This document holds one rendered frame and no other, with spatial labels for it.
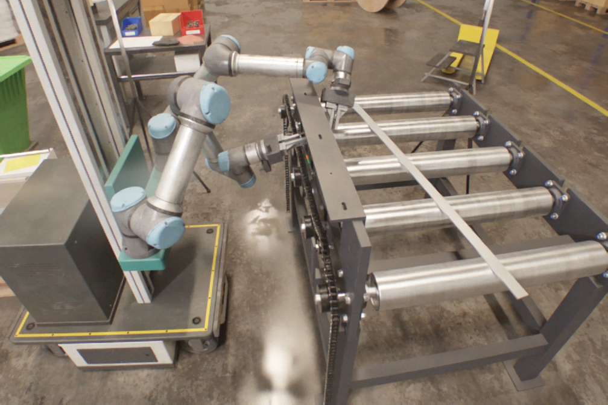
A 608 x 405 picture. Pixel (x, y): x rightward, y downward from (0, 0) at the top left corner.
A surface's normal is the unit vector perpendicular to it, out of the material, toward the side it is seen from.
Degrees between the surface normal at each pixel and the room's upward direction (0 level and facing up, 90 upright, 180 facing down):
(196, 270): 0
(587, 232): 90
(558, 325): 90
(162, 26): 90
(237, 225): 0
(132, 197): 8
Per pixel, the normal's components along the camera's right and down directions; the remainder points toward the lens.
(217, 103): 0.87, 0.22
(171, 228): 0.77, 0.46
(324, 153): 0.00, -0.79
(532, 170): -0.99, 0.09
